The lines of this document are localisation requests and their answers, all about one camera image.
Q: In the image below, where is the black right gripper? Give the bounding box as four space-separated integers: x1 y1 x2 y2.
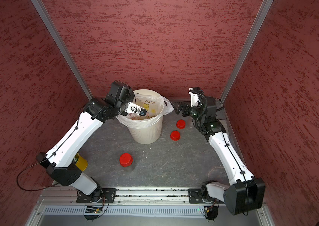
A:
172 100 206 121

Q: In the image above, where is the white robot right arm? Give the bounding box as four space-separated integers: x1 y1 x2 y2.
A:
172 93 266 215

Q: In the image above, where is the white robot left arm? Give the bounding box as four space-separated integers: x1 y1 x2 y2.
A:
37 82 136 197

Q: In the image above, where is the white printed bin liner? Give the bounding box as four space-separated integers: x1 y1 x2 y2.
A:
116 93 174 129

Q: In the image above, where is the cream plastic trash bin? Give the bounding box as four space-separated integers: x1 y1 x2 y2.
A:
129 89 163 145

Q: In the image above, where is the yellow pencil cup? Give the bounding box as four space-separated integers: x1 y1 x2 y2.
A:
73 153 88 172

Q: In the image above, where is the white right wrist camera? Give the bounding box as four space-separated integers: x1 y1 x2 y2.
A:
189 87 203 107

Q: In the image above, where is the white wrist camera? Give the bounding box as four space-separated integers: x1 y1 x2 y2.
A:
125 102 147 116
189 87 203 107

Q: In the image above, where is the black corrugated cable conduit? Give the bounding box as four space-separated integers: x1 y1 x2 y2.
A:
192 90 209 135

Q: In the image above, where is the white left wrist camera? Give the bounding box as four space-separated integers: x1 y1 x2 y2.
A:
125 102 147 116

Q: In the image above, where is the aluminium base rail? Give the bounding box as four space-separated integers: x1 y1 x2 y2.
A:
38 186 212 206

